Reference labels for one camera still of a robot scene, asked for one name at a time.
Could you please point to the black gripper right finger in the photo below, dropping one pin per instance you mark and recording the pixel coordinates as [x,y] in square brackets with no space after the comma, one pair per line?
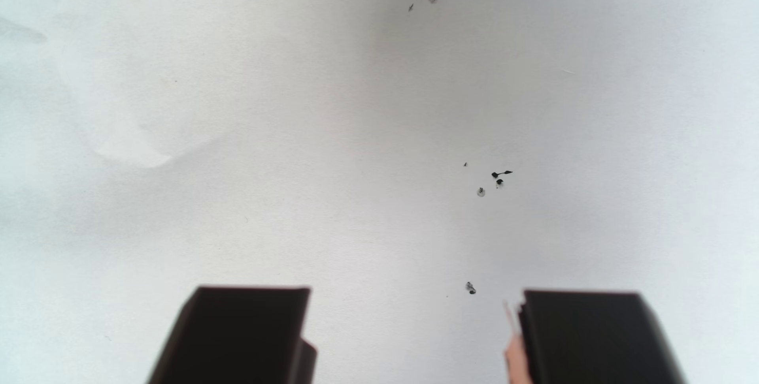
[593,342]

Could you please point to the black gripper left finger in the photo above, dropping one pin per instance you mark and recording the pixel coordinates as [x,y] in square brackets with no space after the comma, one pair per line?
[243,336]

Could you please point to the white paper sheet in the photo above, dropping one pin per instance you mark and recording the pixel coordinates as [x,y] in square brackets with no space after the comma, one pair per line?
[356,135]

